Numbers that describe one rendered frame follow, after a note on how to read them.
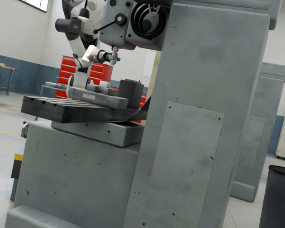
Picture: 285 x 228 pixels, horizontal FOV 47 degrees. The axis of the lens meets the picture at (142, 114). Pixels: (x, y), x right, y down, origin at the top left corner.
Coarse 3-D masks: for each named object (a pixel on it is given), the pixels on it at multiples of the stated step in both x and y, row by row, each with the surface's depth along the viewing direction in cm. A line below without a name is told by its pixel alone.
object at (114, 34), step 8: (112, 0) 198; (120, 0) 197; (128, 0) 195; (104, 8) 201; (112, 8) 198; (120, 8) 197; (128, 8) 195; (104, 16) 200; (112, 16) 198; (128, 16) 195; (104, 24) 200; (112, 24) 198; (104, 32) 200; (112, 32) 198; (120, 32) 197; (104, 40) 201; (112, 40) 199; (120, 40) 197; (128, 48) 207
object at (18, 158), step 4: (20, 152) 258; (16, 156) 251; (20, 156) 251; (16, 160) 251; (20, 160) 251; (16, 164) 251; (20, 164) 252; (16, 168) 252; (20, 168) 252; (12, 172) 252; (16, 172) 252; (12, 176) 252; (16, 176) 252; (16, 180) 262; (16, 184) 262; (12, 188) 262; (16, 188) 263; (12, 192) 263; (12, 196) 263
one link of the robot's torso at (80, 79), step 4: (100, 44) 279; (76, 68) 268; (80, 68) 273; (84, 68) 274; (88, 68) 268; (76, 72) 268; (80, 72) 268; (84, 72) 273; (88, 72) 269; (72, 76) 272; (76, 76) 269; (80, 76) 269; (84, 76) 269; (88, 76) 275; (72, 80) 268; (76, 80) 268; (80, 80) 269; (84, 80) 269; (88, 80) 271; (72, 84) 268; (76, 84) 268; (80, 84) 268; (84, 84) 269; (84, 88) 269
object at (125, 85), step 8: (120, 80) 241; (128, 80) 240; (120, 88) 241; (128, 88) 239; (136, 88) 242; (120, 96) 241; (128, 96) 239; (136, 96) 246; (128, 104) 239; (136, 104) 251
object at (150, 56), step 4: (148, 52) 1151; (152, 52) 1146; (148, 56) 1151; (152, 56) 1146; (148, 60) 1151; (152, 60) 1146; (144, 64) 1156; (148, 64) 1151; (152, 64) 1146; (144, 68) 1156; (148, 68) 1151; (144, 72) 1156; (148, 72) 1151; (148, 76) 1151
